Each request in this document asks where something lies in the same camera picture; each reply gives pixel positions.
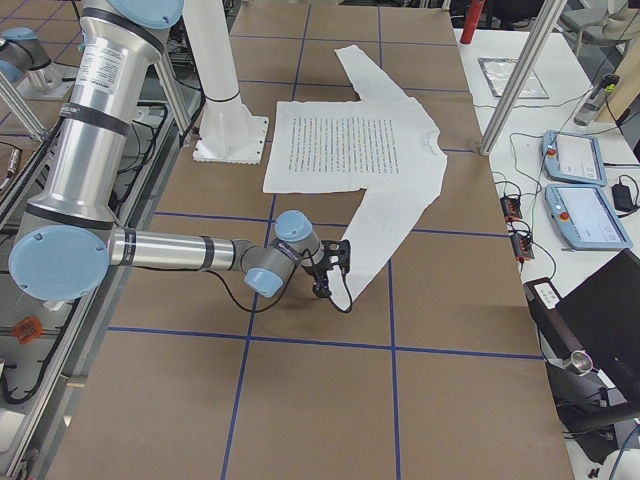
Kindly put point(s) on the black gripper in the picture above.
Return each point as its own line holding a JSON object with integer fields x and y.
{"x": 315, "y": 272}

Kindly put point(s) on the white long-sleeve printed shirt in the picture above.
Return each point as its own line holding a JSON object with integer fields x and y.
{"x": 384, "y": 143}

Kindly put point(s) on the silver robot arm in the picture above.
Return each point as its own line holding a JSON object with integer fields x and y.
{"x": 68, "y": 237}

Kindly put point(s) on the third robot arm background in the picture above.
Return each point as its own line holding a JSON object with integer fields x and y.
{"x": 26, "y": 63}

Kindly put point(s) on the lower orange black adapter box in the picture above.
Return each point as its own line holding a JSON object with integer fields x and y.
{"x": 522, "y": 247}

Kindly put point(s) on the orange black adapter box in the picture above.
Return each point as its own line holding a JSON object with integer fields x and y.
{"x": 522, "y": 247}
{"x": 511, "y": 208}

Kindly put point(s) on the upper orange black adapter box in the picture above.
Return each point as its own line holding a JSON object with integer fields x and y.
{"x": 511, "y": 208}

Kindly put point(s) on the silver metal cup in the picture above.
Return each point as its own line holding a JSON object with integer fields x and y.
{"x": 580, "y": 363}

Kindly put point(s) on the lower blue teach pendant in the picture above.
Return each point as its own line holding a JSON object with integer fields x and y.
{"x": 584, "y": 217}

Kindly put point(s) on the blue teach pendant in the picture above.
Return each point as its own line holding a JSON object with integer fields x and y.
{"x": 584, "y": 217}
{"x": 573, "y": 158}

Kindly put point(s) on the upper blue teach pendant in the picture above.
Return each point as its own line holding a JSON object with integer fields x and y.
{"x": 573, "y": 158}

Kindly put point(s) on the black laptop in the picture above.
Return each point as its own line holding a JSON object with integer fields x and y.
{"x": 603, "y": 315}

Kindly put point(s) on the orange plastic part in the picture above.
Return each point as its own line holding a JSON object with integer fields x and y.
{"x": 27, "y": 330}

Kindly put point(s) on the black power adapter brick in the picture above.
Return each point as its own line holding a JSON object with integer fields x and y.
{"x": 622, "y": 198}

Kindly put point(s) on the red bottle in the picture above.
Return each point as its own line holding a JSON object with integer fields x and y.
{"x": 472, "y": 19}

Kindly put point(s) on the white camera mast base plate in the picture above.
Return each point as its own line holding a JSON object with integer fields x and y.
{"x": 228, "y": 142}

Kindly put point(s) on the white camera mast column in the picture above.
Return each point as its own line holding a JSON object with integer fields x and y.
{"x": 207, "y": 30}

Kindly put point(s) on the aluminium frame post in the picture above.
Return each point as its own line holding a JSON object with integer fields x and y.
{"x": 536, "y": 40}

